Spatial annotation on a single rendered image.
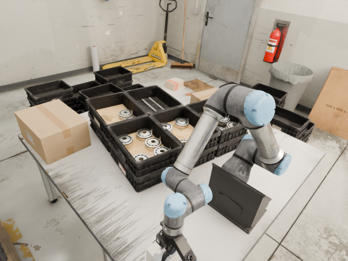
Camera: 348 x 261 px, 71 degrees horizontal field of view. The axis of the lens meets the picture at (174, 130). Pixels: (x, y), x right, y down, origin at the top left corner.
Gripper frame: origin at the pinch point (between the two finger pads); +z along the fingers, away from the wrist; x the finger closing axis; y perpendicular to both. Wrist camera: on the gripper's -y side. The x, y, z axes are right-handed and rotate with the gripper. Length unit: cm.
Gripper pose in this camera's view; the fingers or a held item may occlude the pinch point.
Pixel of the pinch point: (173, 260)
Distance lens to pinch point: 112.6
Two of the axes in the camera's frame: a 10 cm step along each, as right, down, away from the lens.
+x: -7.1, 3.6, -6.1
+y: -7.0, -4.4, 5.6
